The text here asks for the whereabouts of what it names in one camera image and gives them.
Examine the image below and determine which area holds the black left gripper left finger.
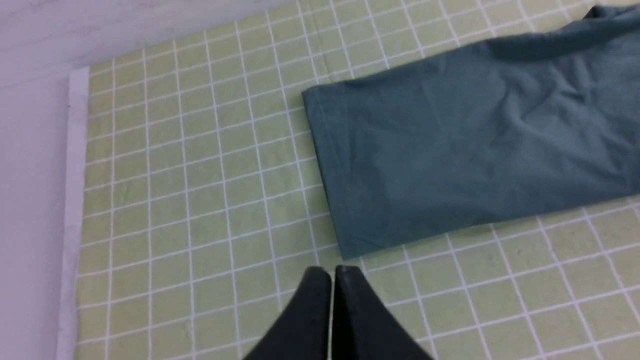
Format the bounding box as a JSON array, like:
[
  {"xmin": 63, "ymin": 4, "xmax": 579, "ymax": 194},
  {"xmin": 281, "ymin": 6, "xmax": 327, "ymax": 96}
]
[{"xmin": 245, "ymin": 266, "xmax": 332, "ymax": 360}]

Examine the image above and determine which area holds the green long-sleeved shirt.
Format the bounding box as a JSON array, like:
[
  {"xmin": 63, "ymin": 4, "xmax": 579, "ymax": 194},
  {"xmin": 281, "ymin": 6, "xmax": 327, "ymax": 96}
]
[{"xmin": 301, "ymin": 5, "xmax": 640, "ymax": 260}]

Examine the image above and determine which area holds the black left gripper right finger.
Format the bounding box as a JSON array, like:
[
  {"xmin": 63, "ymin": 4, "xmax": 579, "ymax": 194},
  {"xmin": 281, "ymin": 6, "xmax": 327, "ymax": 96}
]
[{"xmin": 331, "ymin": 265, "xmax": 433, "ymax": 360}]

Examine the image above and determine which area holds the green checkered tablecloth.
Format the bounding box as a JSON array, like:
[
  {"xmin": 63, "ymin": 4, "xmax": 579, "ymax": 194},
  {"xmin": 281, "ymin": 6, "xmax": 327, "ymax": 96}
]
[{"xmin": 56, "ymin": 0, "xmax": 639, "ymax": 360}]

